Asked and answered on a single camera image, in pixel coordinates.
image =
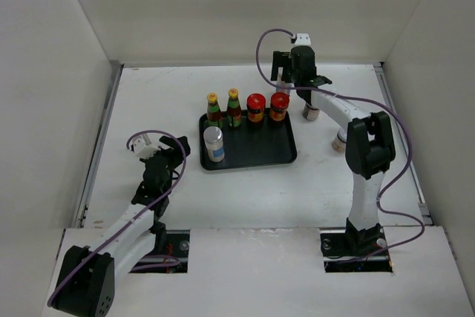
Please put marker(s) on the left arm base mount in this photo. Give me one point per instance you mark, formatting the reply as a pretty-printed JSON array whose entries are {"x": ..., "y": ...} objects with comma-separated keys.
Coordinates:
[{"x": 170, "y": 254}]

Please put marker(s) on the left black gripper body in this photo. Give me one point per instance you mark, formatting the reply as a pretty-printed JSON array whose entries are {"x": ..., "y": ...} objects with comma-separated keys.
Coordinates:
[{"x": 168, "y": 182}]

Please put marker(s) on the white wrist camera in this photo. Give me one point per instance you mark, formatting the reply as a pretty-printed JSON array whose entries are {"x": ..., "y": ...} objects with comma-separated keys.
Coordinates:
[
  {"x": 142, "y": 146},
  {"x": 300, "y": 39}
]

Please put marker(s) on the tall silver-capped white bottle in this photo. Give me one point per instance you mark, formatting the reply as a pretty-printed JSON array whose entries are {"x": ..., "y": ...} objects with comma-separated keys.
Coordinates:
[{"x": 282, "y": 86}]

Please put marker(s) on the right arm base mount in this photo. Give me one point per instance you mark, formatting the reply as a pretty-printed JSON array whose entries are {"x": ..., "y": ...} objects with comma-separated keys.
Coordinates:
[{"x": 355, "y": 250}]

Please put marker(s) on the grey-lid jar rear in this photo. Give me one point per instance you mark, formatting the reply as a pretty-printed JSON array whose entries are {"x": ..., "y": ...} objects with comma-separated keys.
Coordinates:
[{"x": 310, "y": 113}]

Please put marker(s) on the red-lid dark sauce jar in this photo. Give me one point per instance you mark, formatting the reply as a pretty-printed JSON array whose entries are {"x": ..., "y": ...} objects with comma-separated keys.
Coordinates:
[{"x": 279, "y": 104}]

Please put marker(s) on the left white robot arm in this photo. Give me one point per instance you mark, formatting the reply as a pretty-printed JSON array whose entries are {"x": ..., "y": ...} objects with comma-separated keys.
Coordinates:
[{"x": 89, "y": 274}]

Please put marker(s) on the red-label sauce bottle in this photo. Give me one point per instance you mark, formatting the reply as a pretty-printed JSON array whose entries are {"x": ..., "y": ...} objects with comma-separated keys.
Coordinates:
[{"x": 214, "y": 113}]

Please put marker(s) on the grey-lid jar front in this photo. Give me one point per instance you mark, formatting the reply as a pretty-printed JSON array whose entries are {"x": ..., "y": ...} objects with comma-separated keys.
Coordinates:
[{"x": 339, "y": 143}]

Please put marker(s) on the grey-lid jar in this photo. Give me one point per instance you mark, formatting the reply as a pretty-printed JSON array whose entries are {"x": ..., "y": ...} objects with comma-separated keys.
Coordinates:
[
  {"x": 339, "y": 143},
  {"x": 310, "y": 113}
]

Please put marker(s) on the black plastic tray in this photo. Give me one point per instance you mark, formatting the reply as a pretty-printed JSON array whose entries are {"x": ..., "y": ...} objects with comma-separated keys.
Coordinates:
[{"x": 246, "y": 147}]

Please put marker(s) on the green-label sauce bottle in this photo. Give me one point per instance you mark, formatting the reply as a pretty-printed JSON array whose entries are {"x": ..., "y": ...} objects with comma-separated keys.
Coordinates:
[{"x": 233, "y": 111}]

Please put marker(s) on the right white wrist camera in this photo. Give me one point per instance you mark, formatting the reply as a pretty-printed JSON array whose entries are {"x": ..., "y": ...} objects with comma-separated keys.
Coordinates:
[{"x": 300, "y": 39}]

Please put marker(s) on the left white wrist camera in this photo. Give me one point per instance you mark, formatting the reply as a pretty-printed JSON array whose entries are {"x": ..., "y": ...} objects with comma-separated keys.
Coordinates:
[{"x": 142, "y": 146}]

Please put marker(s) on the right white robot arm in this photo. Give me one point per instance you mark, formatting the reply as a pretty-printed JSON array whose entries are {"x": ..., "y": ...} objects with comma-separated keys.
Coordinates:
[{"x": 369, "y": 149}]

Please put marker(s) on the silver-lid white jar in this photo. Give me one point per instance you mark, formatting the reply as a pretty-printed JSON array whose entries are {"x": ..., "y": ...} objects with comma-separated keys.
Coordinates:
[{"x": 213, "y": 139}]

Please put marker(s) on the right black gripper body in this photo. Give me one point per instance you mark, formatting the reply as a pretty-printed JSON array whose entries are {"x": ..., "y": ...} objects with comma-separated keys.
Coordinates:
[{"x": 295, "y": 75}]

